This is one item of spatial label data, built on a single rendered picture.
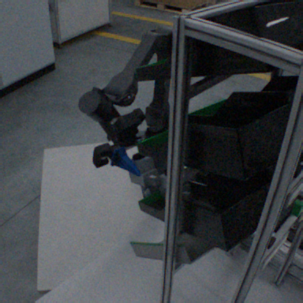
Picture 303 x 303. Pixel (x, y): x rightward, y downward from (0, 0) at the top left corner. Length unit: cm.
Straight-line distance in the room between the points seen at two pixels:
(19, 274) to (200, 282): 137
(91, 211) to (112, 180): 18
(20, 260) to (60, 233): 109
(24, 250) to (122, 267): 129
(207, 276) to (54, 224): 54
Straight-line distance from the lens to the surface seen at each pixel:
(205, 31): 42
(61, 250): 118
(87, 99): 83
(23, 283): 219
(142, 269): 111
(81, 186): 137
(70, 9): 513
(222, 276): 111
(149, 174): 82
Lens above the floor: 179
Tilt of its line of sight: 38 degrees down
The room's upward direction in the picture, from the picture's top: straight up
